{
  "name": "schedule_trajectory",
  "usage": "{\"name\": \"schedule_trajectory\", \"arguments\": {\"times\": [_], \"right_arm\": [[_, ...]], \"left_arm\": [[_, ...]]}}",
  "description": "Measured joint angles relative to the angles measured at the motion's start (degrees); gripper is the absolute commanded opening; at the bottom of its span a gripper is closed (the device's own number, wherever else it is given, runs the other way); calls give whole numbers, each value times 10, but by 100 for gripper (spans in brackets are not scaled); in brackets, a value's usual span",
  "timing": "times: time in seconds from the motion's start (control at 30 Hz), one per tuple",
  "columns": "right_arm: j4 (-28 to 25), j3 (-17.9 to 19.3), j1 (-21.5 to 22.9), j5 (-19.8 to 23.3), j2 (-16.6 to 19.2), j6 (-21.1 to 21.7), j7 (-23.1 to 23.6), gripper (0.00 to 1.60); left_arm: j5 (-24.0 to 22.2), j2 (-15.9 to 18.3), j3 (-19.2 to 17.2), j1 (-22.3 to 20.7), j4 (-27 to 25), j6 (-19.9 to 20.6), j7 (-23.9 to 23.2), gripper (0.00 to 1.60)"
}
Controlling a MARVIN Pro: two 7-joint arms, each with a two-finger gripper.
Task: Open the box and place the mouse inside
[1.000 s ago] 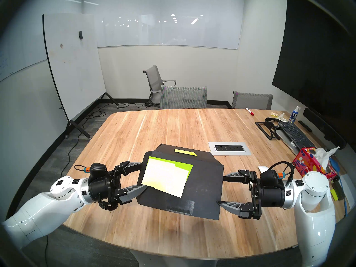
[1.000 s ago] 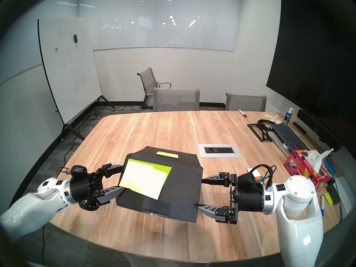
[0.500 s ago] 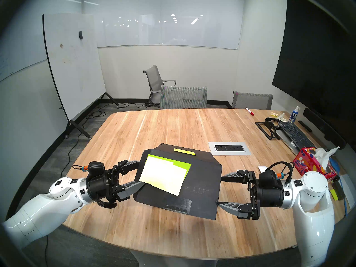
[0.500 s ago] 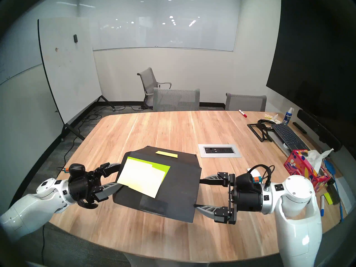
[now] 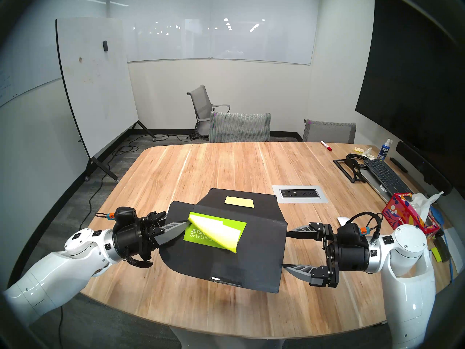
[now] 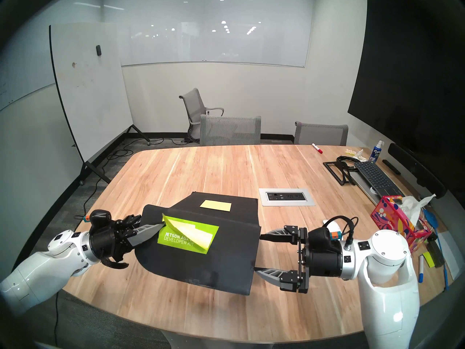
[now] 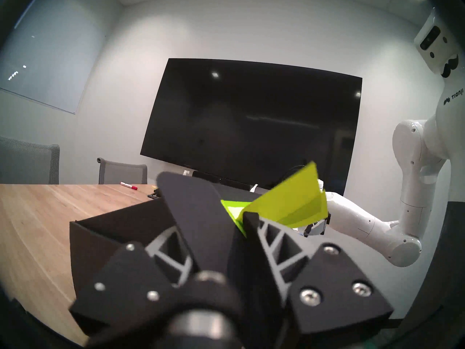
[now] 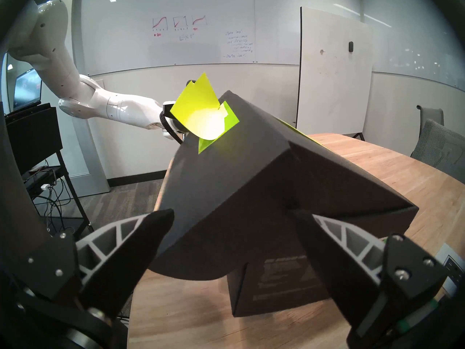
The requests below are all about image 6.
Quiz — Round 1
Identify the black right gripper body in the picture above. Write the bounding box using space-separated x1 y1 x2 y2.
298 242 344 278

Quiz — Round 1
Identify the black folding laptop stand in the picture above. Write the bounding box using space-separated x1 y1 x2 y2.
323 159 358 186

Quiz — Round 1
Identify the red floral tissue box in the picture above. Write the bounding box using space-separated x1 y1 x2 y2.
370 196 433 257

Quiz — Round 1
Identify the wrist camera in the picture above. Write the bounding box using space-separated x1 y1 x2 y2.
82 209 112 226
313 226 343 243

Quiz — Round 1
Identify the pale square sticky note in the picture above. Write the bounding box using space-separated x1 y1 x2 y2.
199 200 232 210

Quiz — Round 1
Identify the white tissue sheet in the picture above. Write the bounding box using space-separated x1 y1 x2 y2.
399 194 436 225

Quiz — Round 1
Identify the large wall glass whiteboard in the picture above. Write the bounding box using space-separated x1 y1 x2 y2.
102 0 315 68

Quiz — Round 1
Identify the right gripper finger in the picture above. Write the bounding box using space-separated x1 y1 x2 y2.
260 225 309 244
254 268 310 293

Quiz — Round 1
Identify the black floor cable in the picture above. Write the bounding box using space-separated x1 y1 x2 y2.
74 136 191 221

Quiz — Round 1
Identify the black video conference bar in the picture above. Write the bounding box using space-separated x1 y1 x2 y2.
388 143 447 199

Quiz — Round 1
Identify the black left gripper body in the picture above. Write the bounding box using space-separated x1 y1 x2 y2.
89 219 133 263

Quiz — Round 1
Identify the black cardboard box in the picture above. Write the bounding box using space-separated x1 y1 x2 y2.
134 191 262 296

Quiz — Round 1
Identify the mobile whiteboard on stand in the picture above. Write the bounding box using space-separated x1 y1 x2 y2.
49 23 151 185

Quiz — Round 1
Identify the neon yellow sticky note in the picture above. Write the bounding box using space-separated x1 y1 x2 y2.
162 214 214 255

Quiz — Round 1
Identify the green Jetson box label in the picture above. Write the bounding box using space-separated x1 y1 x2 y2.
157 216 219 255

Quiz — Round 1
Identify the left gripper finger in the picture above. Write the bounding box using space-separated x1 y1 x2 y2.
127 223 166 248
116 214 143 232

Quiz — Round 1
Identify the black felt board eraser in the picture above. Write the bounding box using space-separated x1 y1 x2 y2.
426 239 445 268

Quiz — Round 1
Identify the grey mesh office chair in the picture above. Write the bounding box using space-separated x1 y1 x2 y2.
199 114 262 146
294 121 349 146

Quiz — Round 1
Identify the silver table power outlet panel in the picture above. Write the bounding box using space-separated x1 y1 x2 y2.
259 188 315 206

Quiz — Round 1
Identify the white paper sheet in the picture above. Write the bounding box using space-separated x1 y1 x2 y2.
438 232 464 280

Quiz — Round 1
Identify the large black wall screen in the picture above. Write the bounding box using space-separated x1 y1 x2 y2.
347 0 465 178

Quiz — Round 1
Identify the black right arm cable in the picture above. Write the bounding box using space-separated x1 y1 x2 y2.
323 216 359 249

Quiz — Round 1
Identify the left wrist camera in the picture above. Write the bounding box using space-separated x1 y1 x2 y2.
82 209 112 226

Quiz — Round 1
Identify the whiteboard cleaner spray bottle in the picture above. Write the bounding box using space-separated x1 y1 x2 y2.
368 140 385 163

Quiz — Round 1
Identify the black braided left cable sleeve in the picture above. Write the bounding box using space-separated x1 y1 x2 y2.
102 256 129 269

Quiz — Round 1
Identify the grey office chair with armrests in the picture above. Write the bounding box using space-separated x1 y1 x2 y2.
179 88 225 143

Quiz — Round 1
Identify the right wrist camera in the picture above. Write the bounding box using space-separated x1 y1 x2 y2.
313 226 343 243

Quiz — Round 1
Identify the black keyboard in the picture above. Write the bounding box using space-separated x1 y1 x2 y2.
353 161 404 198

